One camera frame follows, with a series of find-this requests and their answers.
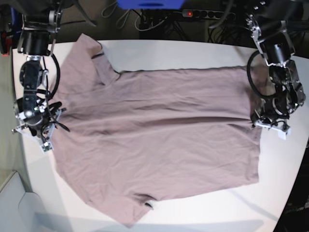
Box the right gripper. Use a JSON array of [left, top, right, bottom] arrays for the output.
[[12, 101, 70, 145]]

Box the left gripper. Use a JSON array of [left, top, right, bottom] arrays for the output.
[[251, 107, 290, 133]]

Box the white cabinet corner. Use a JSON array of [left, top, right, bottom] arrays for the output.
[[0, 172, 49, 232]]

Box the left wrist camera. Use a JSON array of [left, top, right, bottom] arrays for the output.
[[278, 129, 291, 140]]

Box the mauve t-shirt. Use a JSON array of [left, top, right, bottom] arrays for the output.
[[52, 34, 261, 227]]

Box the white cable loop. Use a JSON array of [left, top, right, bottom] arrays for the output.
[[116, 9, 136, 29]]

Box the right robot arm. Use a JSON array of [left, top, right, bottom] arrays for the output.
[[12, 0, 96, 151]]

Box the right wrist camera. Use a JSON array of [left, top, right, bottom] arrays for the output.
[[40, 140, 54, 153]]

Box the blue box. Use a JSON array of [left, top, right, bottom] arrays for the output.
[[117, 0, 184, 10]]

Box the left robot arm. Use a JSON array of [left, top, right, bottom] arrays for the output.
[[243, 0, 306, 135]]

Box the black power strip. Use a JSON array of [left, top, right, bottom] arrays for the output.
[[182, 9, 224, 20]]

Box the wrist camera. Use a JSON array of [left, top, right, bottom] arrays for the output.
[[40, 140, 54, 153], [278, 129, 291, 140]]

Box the red clamp tool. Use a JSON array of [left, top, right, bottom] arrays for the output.
[[0, 31, 12, 56]]

